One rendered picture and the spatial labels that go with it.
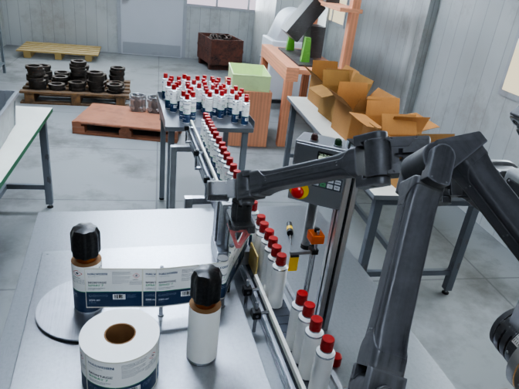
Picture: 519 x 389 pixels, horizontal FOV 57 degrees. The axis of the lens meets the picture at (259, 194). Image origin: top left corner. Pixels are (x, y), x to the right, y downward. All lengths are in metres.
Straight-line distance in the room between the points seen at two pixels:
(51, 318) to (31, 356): 0.15
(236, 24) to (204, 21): 0.67
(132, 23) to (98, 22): 0.65
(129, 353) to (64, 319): 0.38
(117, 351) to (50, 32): 9.61
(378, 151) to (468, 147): 0.18
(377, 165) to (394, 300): 0.31
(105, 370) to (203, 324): 0.27
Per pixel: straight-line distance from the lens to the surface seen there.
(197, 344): 1.40
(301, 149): 1.39
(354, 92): 4.00
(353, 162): 1.00
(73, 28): 10.54
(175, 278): 1.52
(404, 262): 0.79
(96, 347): 1.31
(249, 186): 1.19
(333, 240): 1.49
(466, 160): 0.88
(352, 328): 1.74
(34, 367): 1.50
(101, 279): 1.53
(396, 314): 0.77
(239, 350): 1.50
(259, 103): 5.47
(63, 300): 1.68
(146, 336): 1.32
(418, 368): 1.68
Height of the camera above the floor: 1.92
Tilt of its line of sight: 26 degrees down
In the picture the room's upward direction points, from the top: 7 degrees clockwise
